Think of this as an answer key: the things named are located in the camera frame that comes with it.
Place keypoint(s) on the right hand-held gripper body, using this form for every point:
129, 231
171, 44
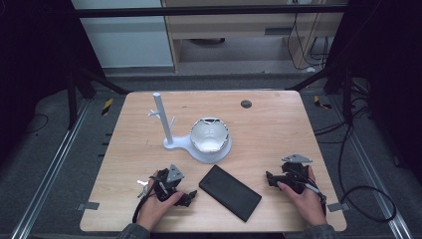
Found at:
293, 176

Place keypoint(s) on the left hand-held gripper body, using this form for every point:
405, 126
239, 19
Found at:
166, 189

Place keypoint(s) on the silver keys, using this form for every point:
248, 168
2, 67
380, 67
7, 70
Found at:
143, 183

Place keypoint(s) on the black wallet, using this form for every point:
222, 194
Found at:
229, 192

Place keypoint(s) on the white bowl with silver rim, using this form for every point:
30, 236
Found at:
209, 136

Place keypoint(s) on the white key stand with hooks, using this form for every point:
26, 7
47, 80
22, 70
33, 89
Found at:
162, 116

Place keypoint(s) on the person's left hand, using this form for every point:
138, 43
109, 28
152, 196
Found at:
152, 210

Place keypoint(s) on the person's right hand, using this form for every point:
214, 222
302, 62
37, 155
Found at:
308, 205

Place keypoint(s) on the grey tape piece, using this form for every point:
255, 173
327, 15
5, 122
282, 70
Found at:
89, 206
338, 207

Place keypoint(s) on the grey table grommet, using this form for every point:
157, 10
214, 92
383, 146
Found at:
246, 104

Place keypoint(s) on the yellow black floor tape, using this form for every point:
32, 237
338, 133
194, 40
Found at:
320, 103
107, 107

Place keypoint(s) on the black metal stand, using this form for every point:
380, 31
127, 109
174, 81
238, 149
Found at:
347, 99
71, 99

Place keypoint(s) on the black curtain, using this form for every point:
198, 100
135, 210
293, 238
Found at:
391, 66
33, 66

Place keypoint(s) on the white cabinet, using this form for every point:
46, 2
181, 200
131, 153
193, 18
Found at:
126, 43

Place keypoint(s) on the light wooden desk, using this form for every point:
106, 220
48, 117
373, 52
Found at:
232, 28

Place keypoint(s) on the black horizontal bar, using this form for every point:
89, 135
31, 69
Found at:
199, 11

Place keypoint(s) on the aluminium floor rail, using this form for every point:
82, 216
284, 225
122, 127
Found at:
375, 176
49, 172

